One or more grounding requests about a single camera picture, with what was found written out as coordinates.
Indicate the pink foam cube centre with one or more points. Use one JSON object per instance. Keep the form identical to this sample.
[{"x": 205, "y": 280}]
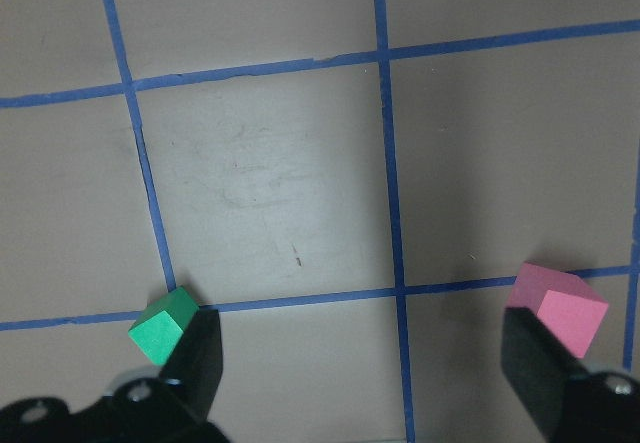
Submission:
[{"x": 571, "y": 309}]

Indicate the green foam cube near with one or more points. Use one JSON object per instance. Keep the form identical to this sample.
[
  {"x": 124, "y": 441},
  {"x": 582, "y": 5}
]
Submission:
[{"x": 162, "y": 324}]

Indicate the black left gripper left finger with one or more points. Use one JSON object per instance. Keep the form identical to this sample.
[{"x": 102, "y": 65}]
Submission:
[{"x": 194, "y": 368}]

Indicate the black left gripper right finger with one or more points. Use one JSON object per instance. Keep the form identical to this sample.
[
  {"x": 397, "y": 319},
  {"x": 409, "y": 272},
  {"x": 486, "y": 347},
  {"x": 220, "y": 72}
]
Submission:
[{"x": 538, "y": 367}]

